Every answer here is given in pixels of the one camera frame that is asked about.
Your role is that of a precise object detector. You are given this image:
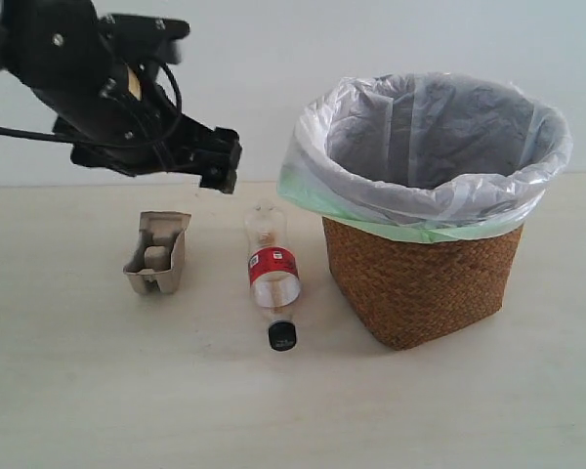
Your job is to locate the woven brown wastebasket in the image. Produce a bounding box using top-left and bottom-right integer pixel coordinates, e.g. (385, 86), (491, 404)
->
(322, 218), (523, 351)

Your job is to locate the green plastic bin liner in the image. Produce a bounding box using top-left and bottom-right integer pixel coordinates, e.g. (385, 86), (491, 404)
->
(277, 166), (528, 244)

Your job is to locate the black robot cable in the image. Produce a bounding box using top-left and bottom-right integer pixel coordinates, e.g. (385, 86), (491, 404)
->
(0, 61), (183, 170)

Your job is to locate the grey cardboard pulp tray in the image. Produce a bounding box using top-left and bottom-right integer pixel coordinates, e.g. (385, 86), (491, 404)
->
(123, 211), (191, 295)

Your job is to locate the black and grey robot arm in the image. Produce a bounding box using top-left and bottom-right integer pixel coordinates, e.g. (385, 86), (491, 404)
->
(0, 1), (242, 194)

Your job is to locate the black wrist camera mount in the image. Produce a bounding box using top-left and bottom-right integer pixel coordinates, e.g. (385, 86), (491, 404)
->
(98, 14), (190, 64)

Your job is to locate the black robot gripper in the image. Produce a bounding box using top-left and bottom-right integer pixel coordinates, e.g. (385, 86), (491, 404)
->
(52, 80), (242, 194)

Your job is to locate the red label black cap bottle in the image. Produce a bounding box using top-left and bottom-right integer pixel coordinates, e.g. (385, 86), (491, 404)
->
(244, 199), (301, 352)

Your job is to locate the translucent white bin liner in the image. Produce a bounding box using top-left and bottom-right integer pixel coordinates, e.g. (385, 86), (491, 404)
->
(281, 72), (573, 227)

